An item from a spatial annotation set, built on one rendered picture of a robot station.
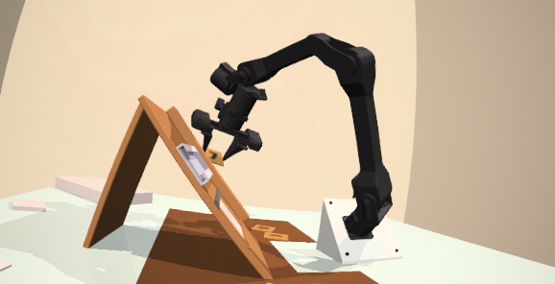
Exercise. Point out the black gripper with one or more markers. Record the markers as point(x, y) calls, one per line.
point(231, 123)

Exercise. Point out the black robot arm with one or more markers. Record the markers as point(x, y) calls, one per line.
point(356, 71)

